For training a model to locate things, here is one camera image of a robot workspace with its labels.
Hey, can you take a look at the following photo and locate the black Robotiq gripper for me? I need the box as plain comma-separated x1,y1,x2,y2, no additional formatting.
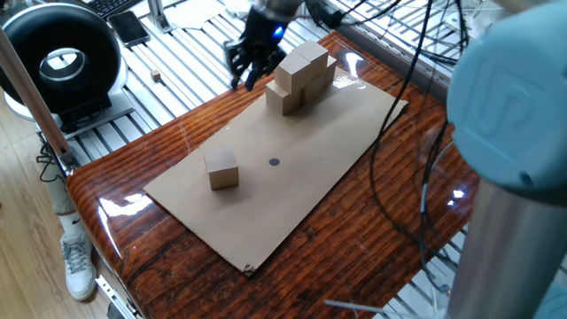
222,4,290,93

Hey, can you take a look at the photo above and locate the light wooden cube block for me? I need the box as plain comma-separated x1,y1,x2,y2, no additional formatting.
274,51,313,96
291,39,330,84
325,55,338,89
300,74,331,106
265,79,304,117
203,145,240,191

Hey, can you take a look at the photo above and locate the white crumpled cloth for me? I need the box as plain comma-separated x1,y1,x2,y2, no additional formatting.
222,0,254,15

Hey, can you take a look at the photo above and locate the white paper sheet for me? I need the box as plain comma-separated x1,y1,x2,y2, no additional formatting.
163,0,227,30

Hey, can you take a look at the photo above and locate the black smartphone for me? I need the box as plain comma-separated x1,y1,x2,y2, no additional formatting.
107,10,151,48

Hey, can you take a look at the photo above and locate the brown cardboard sheet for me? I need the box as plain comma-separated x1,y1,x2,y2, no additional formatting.
143,66,408,276

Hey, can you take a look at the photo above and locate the black keyboard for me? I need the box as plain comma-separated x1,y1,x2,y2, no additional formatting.
83,0,143,19

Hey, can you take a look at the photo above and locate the glossy dark wooden board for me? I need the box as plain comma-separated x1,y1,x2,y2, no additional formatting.
66,30,482,319

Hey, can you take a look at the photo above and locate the person's leg with sock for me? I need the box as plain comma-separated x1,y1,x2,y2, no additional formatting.
42,145,86,243

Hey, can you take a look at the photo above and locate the white sneaker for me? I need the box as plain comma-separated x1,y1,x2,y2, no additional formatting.
59,233,97,302

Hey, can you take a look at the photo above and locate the white zip tie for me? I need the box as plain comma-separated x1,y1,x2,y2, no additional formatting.
322,299,417,318

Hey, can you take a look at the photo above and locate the short aluminium post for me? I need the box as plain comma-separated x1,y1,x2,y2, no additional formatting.
145,0,174,35

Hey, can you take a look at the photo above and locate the black cable bundle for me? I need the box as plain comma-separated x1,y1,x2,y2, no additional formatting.
389,0,470,67

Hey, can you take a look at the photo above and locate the cable with silver connector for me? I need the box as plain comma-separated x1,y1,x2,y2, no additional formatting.
418,141,455,296

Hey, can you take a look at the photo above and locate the black ring-shaped device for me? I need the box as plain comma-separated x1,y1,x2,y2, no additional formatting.
0,2,136,134

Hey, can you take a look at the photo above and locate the tan diagonal frame bar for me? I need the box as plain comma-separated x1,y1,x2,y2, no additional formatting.
0,26,82,177

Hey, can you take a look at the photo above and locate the tangled thin black cable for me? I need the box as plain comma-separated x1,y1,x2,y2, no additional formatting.
35,141,66,183

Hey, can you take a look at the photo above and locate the metal drawer rail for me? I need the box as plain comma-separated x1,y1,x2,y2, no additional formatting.
94,274,145,319

